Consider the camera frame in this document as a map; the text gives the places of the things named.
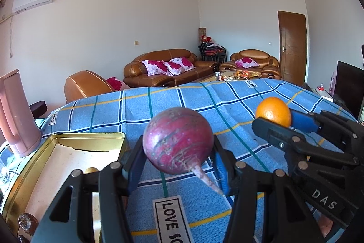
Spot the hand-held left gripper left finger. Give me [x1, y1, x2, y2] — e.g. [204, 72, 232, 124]
[31, 135, 147, 243]

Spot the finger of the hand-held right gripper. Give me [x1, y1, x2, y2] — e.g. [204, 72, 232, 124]
[289, 108, 364, 159]
[252, 117, 359, 177]

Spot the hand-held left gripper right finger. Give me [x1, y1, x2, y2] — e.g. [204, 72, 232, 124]
[212, 135, 323, 243]

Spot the large orange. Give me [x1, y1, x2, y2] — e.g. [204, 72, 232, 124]
[255, 97, 292, 127]

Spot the purple round radish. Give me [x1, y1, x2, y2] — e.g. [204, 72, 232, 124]
[142, 107, 225, 198]

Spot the gold tin box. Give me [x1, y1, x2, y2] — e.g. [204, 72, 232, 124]
[1, 132, 130, 243]

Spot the person's right hand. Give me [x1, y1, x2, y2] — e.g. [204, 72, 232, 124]
[313, 209, 343, 243]

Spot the pink box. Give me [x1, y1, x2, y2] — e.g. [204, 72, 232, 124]
[328, 75, 337, 96]

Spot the black television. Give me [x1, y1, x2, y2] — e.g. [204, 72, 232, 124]
[333, 60, 364, 121]

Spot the plate of fruit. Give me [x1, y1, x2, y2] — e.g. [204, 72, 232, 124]
[223, 68, 262, 81]

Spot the blue plaid tablecloth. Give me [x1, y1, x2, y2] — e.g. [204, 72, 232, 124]
[37, 78, 359, 243]

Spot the pink floral pillow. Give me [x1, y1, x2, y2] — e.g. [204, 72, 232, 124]
[235, 58, 260, 68]
[141, 60, 169, 76]
[106, 77, 131, 91]
[162, 57, 197, 76]

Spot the brown wooden door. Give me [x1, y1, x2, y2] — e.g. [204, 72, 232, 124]
[277, 10, 308, 86]

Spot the wooden coffee table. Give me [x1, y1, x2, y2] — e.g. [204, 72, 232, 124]
[176, 71, 263, 88]

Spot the stack of dark chairs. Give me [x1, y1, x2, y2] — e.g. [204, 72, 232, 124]
[198, 40, 227, 64]

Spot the black round stool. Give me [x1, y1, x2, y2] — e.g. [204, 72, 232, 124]
[30, 101, 47, 120]

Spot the brown leather sofa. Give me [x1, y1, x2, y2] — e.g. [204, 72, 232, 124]
[123, 49, 219, 88]

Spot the pink plastic jug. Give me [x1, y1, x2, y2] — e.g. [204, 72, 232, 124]
[0, 69, 43, 158]

